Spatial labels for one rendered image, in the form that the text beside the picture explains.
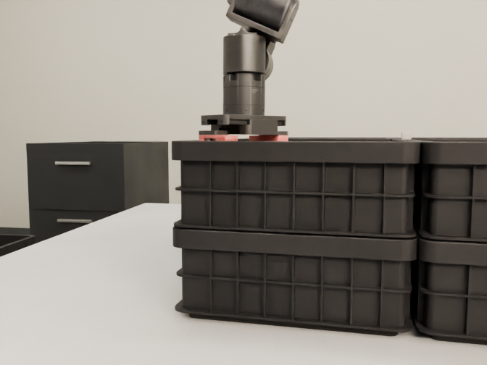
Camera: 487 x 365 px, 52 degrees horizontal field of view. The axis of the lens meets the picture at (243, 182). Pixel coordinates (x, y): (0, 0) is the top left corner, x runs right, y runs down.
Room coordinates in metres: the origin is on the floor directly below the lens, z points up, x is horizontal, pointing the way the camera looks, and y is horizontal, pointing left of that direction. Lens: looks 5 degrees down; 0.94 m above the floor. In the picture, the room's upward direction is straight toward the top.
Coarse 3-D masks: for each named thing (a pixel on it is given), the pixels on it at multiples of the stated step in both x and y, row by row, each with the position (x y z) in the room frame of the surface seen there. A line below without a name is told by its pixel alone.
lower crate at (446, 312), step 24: (432, 240) 0.55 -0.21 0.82; (456, 240) 0.55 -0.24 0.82; (432, 264) 0.56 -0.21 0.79; (456, 264) 0.55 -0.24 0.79; (480, 264) 0.53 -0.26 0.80; (432, 288) 0.56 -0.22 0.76; (456, 288) 0.55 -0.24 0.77; (480, 288) 0.54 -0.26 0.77; (432, 312) 0.56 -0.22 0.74; (456, 312) 0.55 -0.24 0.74; (480, 312) 0.54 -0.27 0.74; (432, 336) 0.57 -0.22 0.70; (456, 336) 0.54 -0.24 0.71; (480, 336) 0.54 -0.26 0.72
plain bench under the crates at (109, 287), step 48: (48, 240) 1.11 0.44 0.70; (96, 240) 1.11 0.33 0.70; (144, 240) 1.11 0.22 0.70; (0, 288) 0.76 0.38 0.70; (48, 288) 0.76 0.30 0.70; (96, 288) 0.76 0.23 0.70; (144, 288) 0.76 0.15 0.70; (0, 336) 0.57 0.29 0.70; (48, 336) 0.57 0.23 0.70; (96, 336) 0.57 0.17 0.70; (144, 336) 0.57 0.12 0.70; (192, 336) 0.57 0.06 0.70; (240, 336) 0.57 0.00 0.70; (288, 336) 0.57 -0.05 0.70; (336, 336) 0.57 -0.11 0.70; (384, 336) 0.57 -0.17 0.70
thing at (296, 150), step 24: (192, 144) 0.61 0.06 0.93; (216, 144) 0.61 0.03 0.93; (240, 144) 0.60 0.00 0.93; (264, 144) 0.59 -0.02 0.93; (288, 144) 0.58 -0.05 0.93; (312, 144) 0.58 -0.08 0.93; (336, 144) 0.57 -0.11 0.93; (360, 144) 0.57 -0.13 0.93; (384, 144) 0.56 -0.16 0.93; (408, 144) 0.55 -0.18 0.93
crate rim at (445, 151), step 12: (420, 144) 0.57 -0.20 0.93; (432, 144) 0.55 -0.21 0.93; (444, 144) 0.54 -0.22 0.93; (456, 144) 0.54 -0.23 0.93; (468, 144) 0.54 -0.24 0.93; (480, 144) 0.54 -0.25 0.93; (420, 156) 0.57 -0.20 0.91; (432, 156) 0.55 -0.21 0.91; (444, 156) 0.54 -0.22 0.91; (456, 156) 0.54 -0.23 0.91; (468, 156) 0.54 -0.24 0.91; (480, 156) 0.54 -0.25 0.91
